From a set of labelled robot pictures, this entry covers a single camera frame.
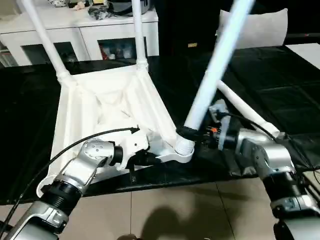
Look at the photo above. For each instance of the small yellow black box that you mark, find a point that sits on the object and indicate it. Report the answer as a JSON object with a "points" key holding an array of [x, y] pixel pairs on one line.
{"points": [[98, 2]]}

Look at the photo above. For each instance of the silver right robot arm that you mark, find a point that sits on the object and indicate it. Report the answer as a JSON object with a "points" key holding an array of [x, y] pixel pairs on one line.
{"points": [[270, 155]]}

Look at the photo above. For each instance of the dark clutter pile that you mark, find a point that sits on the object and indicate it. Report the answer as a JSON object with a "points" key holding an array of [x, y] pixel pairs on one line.
{"points": [[98, 12]]}

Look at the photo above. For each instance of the small white jar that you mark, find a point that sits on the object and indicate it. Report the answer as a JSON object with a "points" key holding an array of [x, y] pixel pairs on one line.
{"points": [[111, 55], [127, 52]]}

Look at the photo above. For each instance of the white plastic table top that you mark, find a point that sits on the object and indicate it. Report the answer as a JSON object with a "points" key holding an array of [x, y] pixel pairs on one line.
{"points": [[75, 112]]}

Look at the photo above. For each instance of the grey helmet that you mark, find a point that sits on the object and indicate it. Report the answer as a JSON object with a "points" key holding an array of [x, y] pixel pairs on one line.
{"points": [[125, 6]]}

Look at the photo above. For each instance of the grey cushion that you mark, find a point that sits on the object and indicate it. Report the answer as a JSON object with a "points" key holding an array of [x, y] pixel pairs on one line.
{"points": [[260, 30]]}

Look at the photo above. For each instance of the red box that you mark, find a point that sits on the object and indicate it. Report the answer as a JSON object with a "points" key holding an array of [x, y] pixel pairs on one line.
{"points": [[103, 52]]}

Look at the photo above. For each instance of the white plastic table leg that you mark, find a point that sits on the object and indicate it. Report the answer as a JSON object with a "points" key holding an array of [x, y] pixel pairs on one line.
{"points": [[50, 45], [140, 32], [245, 105], [220, 50]]}

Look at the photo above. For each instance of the white sideboard with glass doors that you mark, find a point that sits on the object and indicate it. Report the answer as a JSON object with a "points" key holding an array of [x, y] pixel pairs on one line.
{"points": [[75, 30]]}

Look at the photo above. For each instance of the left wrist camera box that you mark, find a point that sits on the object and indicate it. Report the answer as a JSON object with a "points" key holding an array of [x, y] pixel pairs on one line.
{"points": [[132, 145]]}

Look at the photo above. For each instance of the small pink toy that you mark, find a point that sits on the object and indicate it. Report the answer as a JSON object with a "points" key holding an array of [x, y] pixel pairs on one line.
{"points": [[80, 7]]}

